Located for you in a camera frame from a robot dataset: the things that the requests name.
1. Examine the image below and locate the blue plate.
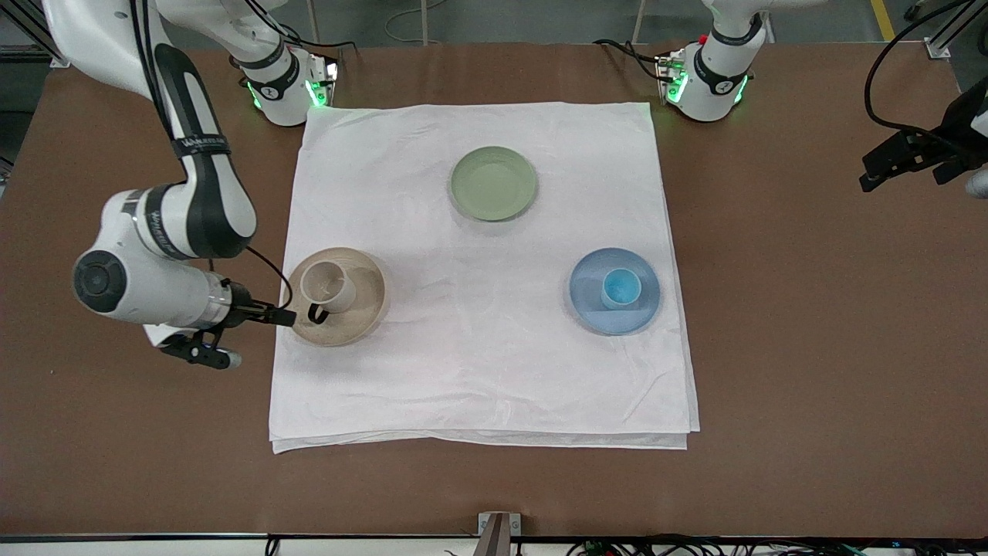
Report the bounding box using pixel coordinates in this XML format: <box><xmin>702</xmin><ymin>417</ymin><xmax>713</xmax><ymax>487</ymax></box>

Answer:
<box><xmin>569</xmin><ymin>248</ymin><xmax>661</xmax><ymax>336</ymax></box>

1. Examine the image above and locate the metal table bracket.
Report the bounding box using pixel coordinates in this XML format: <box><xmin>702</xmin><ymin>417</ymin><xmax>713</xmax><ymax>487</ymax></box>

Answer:
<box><xmin>477</xmin><ymin>511</ymin><xmax>523</xmax><ymax>556</ymax></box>

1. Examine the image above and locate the white floor cable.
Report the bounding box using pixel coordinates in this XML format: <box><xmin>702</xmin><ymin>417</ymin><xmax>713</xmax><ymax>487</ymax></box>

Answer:
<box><xmin>384</xmin><ymin>0</ymin><xmax>450</xmax><ymax>44</ymax></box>

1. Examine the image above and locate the aluminium frame profile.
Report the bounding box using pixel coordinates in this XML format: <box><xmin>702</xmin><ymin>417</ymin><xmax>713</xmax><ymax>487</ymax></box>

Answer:
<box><xmin>0</xmin><ymin>0</ymin><xmax>64</xmax><ymax>69</ymax></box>
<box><xmin>922</xmin><ymin>0</ymin><xmax>988</xmax><ymax>61</ymax></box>

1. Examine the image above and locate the blue cup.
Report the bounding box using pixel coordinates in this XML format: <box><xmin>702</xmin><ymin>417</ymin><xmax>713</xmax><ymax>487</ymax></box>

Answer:
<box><xmin>601</xmin><ymin>267</ymin><xmax>643</xmax><ymax>311</ymax></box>

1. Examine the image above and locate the white mug black handle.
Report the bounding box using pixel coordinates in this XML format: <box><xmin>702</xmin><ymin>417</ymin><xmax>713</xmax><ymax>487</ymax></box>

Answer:
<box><xmin>299</xmin><ymin>261</ymin><xmax>357</xmax><ymax>325</ymax></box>

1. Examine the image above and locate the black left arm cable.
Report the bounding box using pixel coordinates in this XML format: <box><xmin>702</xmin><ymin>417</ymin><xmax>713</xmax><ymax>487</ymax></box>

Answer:
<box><xmin>864</xmin><ymin>0</ymin><xmax>975</xmax><ymax>136</ymax></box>

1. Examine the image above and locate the black base cable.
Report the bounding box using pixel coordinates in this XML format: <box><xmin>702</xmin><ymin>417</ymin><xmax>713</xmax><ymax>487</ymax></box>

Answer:
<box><xmin>593</xmin><ymin>37</ymin><xmax>666</xmax><ymax>83</ymax></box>

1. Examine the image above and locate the green plate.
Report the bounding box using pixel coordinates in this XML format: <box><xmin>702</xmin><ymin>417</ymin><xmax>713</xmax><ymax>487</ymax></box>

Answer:
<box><xmin>449</xmin><ymin>145</ymin><xmax>538</xmax><ymax>223</ymax></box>

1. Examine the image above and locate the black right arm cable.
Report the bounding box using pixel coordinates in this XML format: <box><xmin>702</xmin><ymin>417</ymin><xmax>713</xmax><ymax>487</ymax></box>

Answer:
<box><xmin>130</xmin><ymin>0</ymin><xmax>174</xmax><ymax>144</ymax></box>

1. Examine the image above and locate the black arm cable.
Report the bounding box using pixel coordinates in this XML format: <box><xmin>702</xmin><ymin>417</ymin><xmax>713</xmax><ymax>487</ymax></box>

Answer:
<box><xmin>130</xmin><ymin>0</ymin><xmax>174</xmax><ymax>144</ymax></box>
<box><xmin>864</xmin><ymin>0</ymin><xmax>975</xmax><ymax>136</ymax></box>

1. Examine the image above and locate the white cloth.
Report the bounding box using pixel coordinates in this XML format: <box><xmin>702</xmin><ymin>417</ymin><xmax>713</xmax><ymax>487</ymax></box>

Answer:
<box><xmin>269</xmin><ymin>102</ymin><xmax>701</xmax><ymax>454</ymax></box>

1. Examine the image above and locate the beige plate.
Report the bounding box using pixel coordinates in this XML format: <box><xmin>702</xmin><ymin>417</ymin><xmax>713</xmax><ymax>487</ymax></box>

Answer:
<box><xmin>286</xmin><ymin>247</ymin><xmax>388</xmax><ymax>347</ymax></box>

